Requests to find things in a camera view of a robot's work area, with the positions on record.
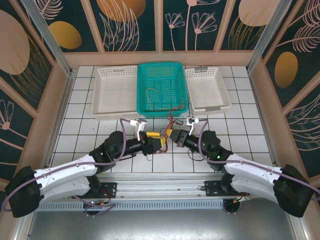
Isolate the thin red wire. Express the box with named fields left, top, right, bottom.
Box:
left=151, top=143, right=169, bottom=155
left=167, top=99, right=188, bottom=130

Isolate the thin black wire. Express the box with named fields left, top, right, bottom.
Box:
left=159, top=115, right=187, bottom=133

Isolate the teal plastic basket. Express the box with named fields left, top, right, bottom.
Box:
left=136, top=62, right=190, bottom=119

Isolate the large white plastic basket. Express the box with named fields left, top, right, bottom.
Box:
left=90, top=66, right=141, bottom=122

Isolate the small white plastic basket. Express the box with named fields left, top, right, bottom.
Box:
left=184, top=66, right=231, bottom=116

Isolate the small electronics board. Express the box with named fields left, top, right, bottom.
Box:
left=83, top=191, right=112, bottom=208

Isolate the small yellow connector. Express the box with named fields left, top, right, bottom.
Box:
left=232, top=194, right=252, bottom=204

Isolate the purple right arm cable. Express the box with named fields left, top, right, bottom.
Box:
left=198, top=118, right=320, bottom=215

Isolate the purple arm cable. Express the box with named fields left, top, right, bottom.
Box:
left=198, top=118, right=320, bottom=215
left=1, top=118, right=132, bottom=218

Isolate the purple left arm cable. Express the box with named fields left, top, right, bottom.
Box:
left=1, top=118, right=132, bottom=218

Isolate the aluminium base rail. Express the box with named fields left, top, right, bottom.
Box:
left=96, top=172, right=296, bottom=201

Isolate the grey slotted cable duct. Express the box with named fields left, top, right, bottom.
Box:
left=37, top=199, right=226, bottom=212

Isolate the aluminium table side rail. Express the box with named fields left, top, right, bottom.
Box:
left=39, top=69, right=77, bottom=182
left=246, top=71, right=287, bottom=179

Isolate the black round cable grommet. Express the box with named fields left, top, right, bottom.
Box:
left=222, top=199, right=243, bottom=215
left=83, top=204, right=101, bottom=218

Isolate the aluminium frame post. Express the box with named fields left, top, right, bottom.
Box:
left=21, top=0, right=76, bottom=77
left=246, top=0, right=296, bottom=75

